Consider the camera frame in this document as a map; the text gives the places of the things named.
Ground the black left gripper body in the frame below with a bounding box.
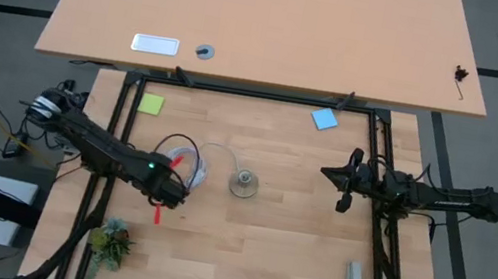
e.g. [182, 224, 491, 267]
[136, 157, 195, 212]

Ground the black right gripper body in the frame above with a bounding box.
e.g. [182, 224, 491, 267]
[334, 146, 388, 219]

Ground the blue sticky note pad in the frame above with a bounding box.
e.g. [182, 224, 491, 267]
[308, 104, 342, 134]

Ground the black desk clamp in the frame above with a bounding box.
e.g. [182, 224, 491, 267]
[172, 64, 197, 88]
[334, 89, 357, 113]

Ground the small potted green plant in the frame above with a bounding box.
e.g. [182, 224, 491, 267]
[82, 213, 139, 279]

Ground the green sticky note pad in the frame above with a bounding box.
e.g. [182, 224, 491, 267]
[136, 91, 167, 118]

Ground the black power adapter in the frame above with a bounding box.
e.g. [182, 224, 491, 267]
[1, 130, 31, 163]

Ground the light wooden desk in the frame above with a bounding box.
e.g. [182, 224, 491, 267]
[33, 0, 498, 128]

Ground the white power cord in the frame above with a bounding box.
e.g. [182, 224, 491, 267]
[162, 134, 246, 196]

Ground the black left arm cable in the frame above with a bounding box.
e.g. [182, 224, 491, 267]
[147, 129, 208, 194]

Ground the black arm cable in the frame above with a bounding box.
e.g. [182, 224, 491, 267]
[147, 129, 208, 194]
[369, 153, 434, 187]

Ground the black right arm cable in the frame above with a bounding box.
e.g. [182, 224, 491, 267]
[369, 153, 434, 187]

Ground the black aluminium table frame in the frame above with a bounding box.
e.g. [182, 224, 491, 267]
[2, 51, 498, 279]

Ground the grey round cable grommet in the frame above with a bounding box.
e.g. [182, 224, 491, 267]
[194, 42, 217, 63]

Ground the black cable bundle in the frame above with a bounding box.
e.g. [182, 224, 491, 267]
[52, 76, 92, 106]

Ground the yellow cable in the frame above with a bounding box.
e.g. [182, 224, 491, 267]
[0, 98, 65, 170]

